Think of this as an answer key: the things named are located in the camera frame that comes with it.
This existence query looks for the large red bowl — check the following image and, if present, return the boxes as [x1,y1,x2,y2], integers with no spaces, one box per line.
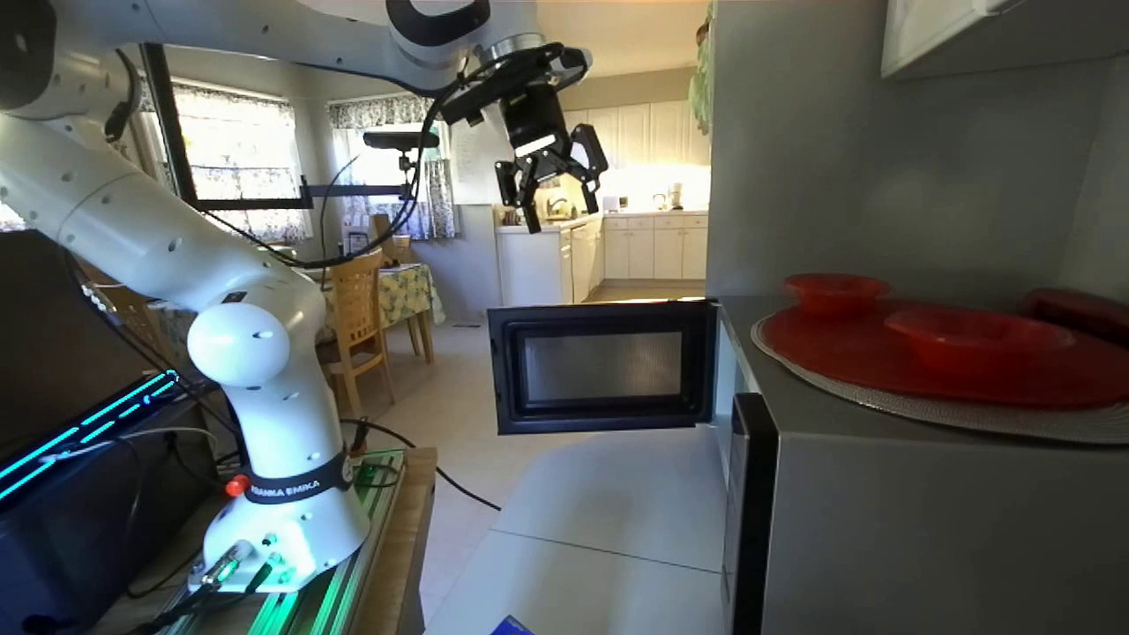
[883,303,1081,377]

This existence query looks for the table with floral cloth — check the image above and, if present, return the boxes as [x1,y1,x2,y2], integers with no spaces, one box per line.
[369,257,448,366]

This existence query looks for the black computer with cyan lights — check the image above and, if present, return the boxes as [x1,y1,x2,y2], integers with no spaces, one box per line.
[0,224,242,635]

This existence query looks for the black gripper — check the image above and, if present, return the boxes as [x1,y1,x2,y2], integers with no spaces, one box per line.
[494,83,615,235]

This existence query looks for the small red bowl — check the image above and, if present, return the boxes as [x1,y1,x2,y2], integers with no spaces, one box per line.
[784,272,892,319]

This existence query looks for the white kitchen counter cabinets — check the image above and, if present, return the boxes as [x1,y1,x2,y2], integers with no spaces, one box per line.
[490,208,715,311]

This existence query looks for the black camera stand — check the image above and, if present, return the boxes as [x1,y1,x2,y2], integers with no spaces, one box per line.
[137,38,444,217]

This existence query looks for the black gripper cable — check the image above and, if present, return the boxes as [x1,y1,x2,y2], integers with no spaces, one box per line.
[295,68,523,272]

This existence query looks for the black floor cable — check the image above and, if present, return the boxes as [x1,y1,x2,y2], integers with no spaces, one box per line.
[337,416,504,515]

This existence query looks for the red round tray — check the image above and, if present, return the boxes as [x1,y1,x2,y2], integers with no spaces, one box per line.
[752,298,1129,416]

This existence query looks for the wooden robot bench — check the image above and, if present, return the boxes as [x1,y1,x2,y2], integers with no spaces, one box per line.
[90,444,441,635]

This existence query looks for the grey microwave oven body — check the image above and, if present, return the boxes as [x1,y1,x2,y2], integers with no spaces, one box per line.
[708,291,1129,635]

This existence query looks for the window with white curtains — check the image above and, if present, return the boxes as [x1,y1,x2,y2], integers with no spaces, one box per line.
[323,94,458,247]

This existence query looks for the wooden chair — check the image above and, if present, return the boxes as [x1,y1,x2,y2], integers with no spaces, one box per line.
[315,247,397,418]

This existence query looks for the bare bright window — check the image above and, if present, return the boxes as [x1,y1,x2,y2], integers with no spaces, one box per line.
[168,76,309,208]

